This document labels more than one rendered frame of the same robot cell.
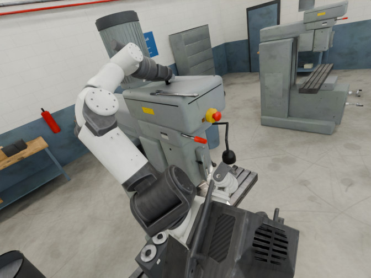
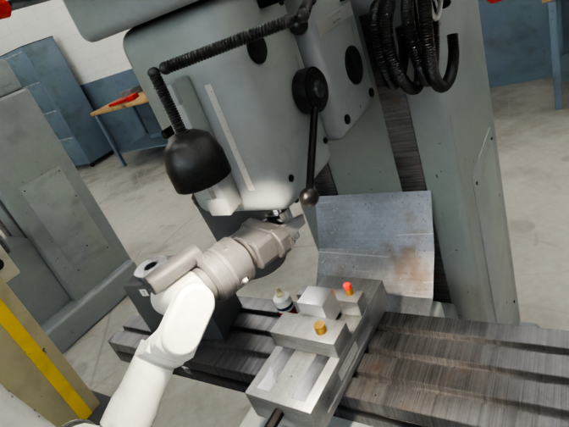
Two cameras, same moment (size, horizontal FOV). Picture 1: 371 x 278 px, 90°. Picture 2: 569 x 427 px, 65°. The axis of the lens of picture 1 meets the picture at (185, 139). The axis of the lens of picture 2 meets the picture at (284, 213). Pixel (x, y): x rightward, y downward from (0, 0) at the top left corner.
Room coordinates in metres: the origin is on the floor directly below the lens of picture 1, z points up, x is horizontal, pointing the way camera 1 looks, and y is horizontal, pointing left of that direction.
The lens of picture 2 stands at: (0.72, -0.72, 1.62)
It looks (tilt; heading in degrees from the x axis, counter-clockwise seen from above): 26 degrees down; 77
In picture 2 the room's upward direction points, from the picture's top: 22 degrees counter-clockwise
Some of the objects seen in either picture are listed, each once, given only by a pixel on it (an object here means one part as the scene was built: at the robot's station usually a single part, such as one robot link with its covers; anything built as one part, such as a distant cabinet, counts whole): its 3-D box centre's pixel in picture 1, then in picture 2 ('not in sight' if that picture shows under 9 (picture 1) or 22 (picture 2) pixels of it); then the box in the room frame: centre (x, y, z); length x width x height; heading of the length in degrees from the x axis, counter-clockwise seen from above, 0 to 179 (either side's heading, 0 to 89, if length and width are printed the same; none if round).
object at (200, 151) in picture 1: (203, 164); (201, 149); (0.79, -0.06, 1.44); 0.04 x 0.04 x 0.21; 38
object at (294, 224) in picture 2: not in sight; (293, 227); (0.89, -0.02, 1.23); 0.06 x 0.02 x 0.03; 20
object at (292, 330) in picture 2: not in sight; (309, 334); (0.84, -0.03, 1.01); 0.15 x 0.06 x 0.04; 125
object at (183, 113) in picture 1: (170, 99); not in sight; (0.89, 0.02, 1.81); 0.47 x 0.26 x 0.16; 38
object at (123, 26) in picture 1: (128, 52); not in sight; (1.08, 0.16, 2.05); 0.20 x 0.20 x 0.32
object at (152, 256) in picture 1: (159, 253); (183, 295); (0.63, 0.32, 1.02); 0.22 x 0.12 x 0.20; 138
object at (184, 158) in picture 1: (187, 154); (236, 104); (0.88, 0.01, 1.47); 0.21 x 0.19 x 0.32; 128
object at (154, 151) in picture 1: (167, 146); (290, 66); (1.03, 0.13, 1.47); 0.24 x 0.19 x 0.26; 128
